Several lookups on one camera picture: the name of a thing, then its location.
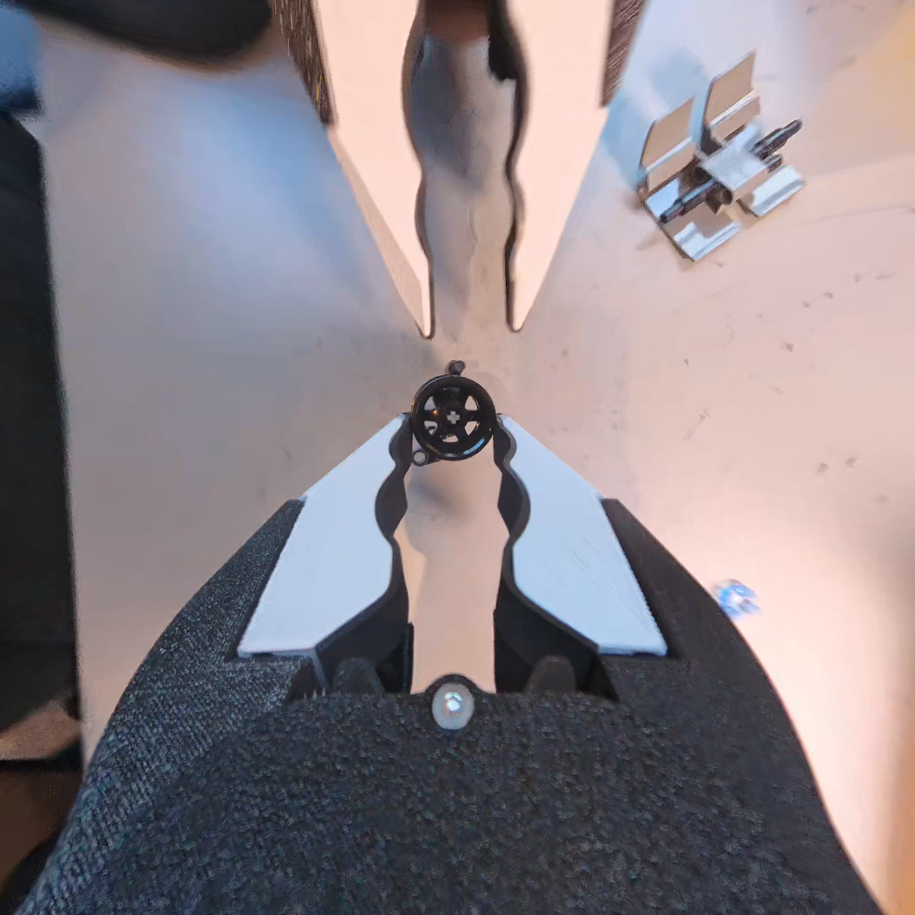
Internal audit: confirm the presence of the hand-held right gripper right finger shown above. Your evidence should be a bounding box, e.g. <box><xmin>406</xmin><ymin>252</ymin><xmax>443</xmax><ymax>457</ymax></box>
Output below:
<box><xmin>493</xmin><ymin>416</ymin><xmax>669</xmax><ymax>691</ymax></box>

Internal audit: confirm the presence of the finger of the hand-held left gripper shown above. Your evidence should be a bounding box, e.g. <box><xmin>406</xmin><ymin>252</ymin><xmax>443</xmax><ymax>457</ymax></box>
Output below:
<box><xmin>315</xmin><ymin>0</ymin><xmax>437</xmax><ymax>340</ymax></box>
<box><xmin>500</xmin><ymin>0</ymin><xmax>616</xmax><ymax>333</ymax></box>

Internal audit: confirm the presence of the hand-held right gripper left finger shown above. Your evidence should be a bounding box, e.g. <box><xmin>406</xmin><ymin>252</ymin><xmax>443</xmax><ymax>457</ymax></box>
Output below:
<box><xmin>236</xmin><ymin>415</ymin><xmax>416</xmax><ymax>691</ymax></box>

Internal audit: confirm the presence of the black toy wheel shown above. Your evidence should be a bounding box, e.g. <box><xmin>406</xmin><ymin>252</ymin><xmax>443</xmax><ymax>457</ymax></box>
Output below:
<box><xmin>411</xmin><ymin>372</ymin><xmax>498</xmax><ymax>462</ymax></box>

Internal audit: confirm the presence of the small black grey brick assembly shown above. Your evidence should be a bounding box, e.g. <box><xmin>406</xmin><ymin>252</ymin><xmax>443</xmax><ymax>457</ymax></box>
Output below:
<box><xmin>411</xmin><ymin>359</ymin><xmax>466</xmax><ymax>469</ymax></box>

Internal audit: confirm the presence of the person's left forearm black sleeve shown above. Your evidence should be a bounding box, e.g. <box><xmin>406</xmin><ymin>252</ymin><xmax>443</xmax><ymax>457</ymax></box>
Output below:
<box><xmin>21</xmin><ymin>0</ymin><xmax>276</xmax><ymax>61</ymax></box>

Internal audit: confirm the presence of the grey panel brick assembly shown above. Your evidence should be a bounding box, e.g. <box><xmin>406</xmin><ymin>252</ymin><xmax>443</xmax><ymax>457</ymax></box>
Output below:
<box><xmin>636</xmin><ymin>50</ymin><xmax>807</xmax><ymax>262</ymax></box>

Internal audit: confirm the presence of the blue translucent round brick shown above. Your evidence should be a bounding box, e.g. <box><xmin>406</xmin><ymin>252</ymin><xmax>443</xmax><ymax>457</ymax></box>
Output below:
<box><xmin>711</xmin><ymin>578</ymin><xmax>760</xmax><ymax>619</ymax></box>

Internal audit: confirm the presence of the dark metal rod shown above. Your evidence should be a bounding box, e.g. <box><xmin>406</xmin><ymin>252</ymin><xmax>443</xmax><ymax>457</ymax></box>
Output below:
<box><xmin>661</xmin><ymin>118</ymin><xmax>803</xmax><ymax>223</ymax></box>

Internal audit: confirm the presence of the person's black printed hoodie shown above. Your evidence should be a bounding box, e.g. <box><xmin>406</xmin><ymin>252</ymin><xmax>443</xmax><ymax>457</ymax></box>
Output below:
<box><xmin>0</xmin><ymin>114</ymin><xmax>81</xmax><ymax>730</ymax></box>

